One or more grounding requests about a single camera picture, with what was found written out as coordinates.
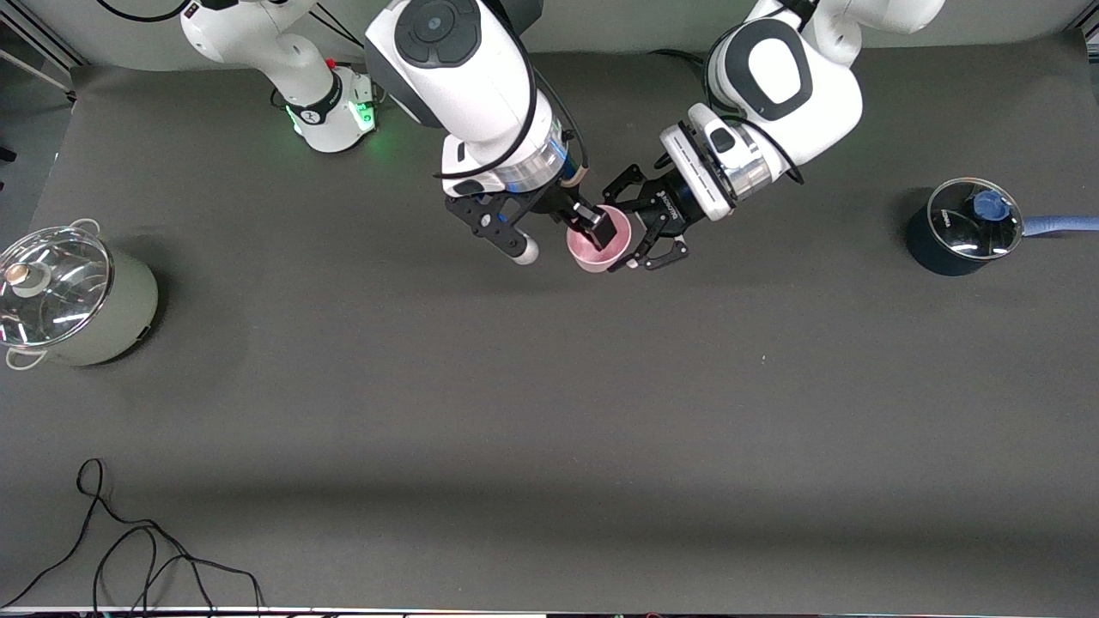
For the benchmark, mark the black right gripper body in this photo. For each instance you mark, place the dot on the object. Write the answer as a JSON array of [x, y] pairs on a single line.
[[562, 201]]

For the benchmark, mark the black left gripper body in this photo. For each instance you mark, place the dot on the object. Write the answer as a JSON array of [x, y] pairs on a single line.
[[665, 207]]

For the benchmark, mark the pink plastic cup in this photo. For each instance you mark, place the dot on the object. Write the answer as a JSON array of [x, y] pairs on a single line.
[[592, 256]]

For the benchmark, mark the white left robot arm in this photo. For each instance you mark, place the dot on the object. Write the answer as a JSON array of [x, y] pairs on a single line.
[[816, 94]]

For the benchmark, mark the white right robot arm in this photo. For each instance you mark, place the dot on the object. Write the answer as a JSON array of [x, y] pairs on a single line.
[[464, 77]]

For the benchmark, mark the dark grey table mat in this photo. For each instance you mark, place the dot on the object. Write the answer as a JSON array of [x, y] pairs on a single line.
[[549, 429]]

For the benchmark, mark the dark blue saucepan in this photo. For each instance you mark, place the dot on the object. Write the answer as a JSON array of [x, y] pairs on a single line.
[[932, 257]]

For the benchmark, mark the pale grey cooking pot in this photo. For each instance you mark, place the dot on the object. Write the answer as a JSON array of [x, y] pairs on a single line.
[[129, 300]]

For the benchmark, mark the glass lid with white knob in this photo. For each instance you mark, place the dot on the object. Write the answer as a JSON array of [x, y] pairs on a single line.
[[60, 292]]

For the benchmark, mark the aluminium frame rail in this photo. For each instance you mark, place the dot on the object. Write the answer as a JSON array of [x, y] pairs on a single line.
[[53, 79]]

